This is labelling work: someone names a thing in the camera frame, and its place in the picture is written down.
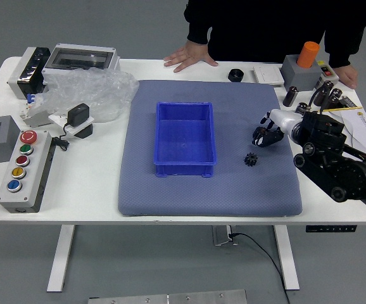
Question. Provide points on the small black module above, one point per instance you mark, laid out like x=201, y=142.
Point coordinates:
x=347, y=101

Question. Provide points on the black power adapter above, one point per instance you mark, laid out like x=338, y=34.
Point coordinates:
x=78, y=113

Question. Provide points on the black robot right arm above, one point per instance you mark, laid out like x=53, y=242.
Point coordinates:
x=335, y=164

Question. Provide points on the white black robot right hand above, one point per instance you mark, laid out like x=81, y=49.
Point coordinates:
x=282, y=120

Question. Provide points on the grey block holder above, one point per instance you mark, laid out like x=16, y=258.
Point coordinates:
x=297, y=77

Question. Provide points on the dark cylindrical capacitor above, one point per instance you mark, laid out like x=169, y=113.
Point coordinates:
x=290, y=96
x=327, y=87
x=301, y=107
x=335, y=95

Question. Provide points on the orange cylinder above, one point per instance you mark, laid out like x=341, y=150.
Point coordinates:
x=308, y=54

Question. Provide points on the person's left hand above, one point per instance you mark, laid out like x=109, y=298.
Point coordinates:
x=348, y=74

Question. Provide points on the grey under-table power box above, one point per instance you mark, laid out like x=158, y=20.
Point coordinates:
x=221, y=236

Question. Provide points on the white wall switch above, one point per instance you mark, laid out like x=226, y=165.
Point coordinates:
x=267, y=75

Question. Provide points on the white switch box red button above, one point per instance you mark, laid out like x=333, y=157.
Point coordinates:
x=328, y=73

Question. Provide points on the clear plastic bag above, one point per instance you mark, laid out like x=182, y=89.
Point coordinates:
x=88, y=85

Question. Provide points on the blue plastic box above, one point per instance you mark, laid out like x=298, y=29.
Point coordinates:
x=184, y=139

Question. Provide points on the grey-blue mat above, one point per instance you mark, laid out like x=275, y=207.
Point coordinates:
x=208, y=196

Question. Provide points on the silver metal plate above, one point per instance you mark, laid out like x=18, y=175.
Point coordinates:
x=170, y=298

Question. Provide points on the big black gear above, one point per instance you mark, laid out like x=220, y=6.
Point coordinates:
x=260, y=133

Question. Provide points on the grey push-button control box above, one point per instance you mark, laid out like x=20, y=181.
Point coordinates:
x=15, y=190

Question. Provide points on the white circuit breaker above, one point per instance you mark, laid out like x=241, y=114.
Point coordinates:
x=32, y=115

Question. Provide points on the black hex nut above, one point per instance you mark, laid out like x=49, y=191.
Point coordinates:
x=236, y=75

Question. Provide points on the white table leg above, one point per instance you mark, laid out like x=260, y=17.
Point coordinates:
x=287, y=259
x=61, y=259

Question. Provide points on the person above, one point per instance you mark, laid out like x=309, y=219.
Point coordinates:
x=265, y=25

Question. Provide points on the grey distribution box clear lid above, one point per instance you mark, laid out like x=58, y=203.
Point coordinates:
x=78, y=58

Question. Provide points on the grey box black panel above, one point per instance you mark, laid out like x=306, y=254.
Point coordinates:
x=28, y=73

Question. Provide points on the person's right hand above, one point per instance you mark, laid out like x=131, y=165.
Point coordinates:
x=189, y=55

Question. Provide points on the white socket plate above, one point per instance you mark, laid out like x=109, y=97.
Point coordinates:
x=75, y=129

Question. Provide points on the small black gear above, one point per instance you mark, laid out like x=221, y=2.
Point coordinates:
x=251, y=159

